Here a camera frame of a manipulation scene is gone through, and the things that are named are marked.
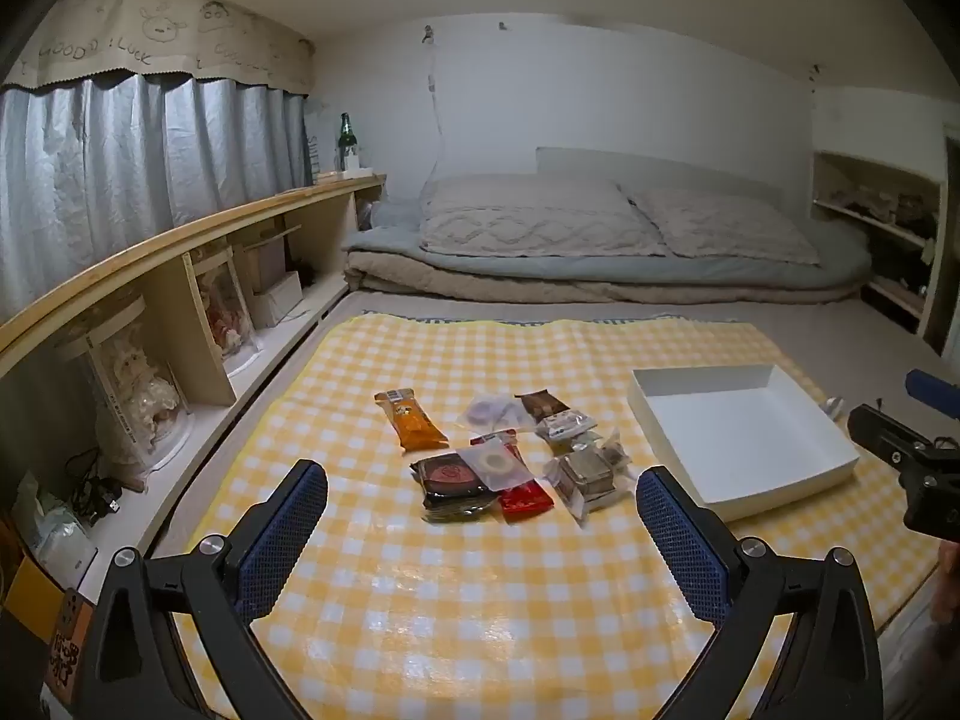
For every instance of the tissue pack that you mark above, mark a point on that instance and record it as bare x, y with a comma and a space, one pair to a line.
52, 532

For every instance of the brown snack packet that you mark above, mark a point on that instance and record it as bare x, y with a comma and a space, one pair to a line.
541, 403

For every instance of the orange snack packet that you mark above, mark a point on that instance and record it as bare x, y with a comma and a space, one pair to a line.
412, 424

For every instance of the red-dressed doll in clear case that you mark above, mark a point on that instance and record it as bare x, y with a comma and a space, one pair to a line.
225, 315

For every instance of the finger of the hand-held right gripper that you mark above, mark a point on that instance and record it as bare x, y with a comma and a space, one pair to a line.
885, 431
934, 391

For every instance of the wooden shelf unit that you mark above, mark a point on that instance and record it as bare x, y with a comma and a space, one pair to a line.
202, 349

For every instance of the white storage box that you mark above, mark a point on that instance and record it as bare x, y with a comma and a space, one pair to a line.
274, 300

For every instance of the beige quilted pillow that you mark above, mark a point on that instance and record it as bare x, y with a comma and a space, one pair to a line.
727, 229
525, 214

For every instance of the person's right hand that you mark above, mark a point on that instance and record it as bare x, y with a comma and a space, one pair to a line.
948, 585

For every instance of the clear packet of purple pastry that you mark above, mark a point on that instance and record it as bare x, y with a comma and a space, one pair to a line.
487, 412

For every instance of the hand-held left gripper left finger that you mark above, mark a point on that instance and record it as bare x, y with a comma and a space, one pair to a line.
285, 532

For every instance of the small red snack packet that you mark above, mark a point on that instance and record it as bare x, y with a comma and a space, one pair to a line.
491, 436

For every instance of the grey-blue quilt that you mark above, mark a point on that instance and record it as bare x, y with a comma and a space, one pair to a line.
390, 240

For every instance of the green glass bottle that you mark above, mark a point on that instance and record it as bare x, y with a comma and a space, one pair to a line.
346, 139

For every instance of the clear packet of brown cake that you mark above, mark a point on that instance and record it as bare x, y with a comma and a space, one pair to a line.
611, 454
585, 481

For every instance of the white wall shelf alcove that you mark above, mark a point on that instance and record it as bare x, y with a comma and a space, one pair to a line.
877, 217

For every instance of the white doll in clear case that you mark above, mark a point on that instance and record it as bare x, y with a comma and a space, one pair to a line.
135, 390

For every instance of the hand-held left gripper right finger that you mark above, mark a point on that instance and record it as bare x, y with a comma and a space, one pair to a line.
682, 547

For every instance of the clear packet of dark pastry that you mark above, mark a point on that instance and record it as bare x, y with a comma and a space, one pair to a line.
566, 426

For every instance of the white cardboard box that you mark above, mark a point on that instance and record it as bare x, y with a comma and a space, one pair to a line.
742, 450

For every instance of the yellow checkered mat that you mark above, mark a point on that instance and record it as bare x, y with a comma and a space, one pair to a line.
450, 615

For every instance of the yellow cardboard box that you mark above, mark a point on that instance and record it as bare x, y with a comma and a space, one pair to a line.
30, 592

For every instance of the black packet with red circle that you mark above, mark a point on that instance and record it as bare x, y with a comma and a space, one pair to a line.
446, 476

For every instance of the grey curtain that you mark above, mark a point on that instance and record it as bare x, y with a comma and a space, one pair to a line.
112, 165

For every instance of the beige printed valance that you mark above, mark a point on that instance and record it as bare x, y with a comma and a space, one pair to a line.
150, 30

